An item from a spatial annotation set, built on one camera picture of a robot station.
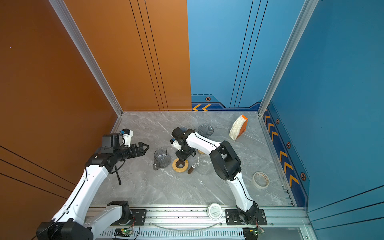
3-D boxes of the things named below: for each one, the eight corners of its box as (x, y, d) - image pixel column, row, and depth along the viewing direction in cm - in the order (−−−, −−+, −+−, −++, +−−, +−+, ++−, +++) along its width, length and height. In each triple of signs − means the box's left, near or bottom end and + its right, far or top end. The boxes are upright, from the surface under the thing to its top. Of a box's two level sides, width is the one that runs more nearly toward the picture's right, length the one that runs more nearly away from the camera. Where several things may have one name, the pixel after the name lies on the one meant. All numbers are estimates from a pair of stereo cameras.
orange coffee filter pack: (226, 134, 109) (229, 124, 100) (237, 124, 115) (241, 114, 106) (235, 141, 105) (238, 131, 96) (246, 130, 112) (250, 119, 103)
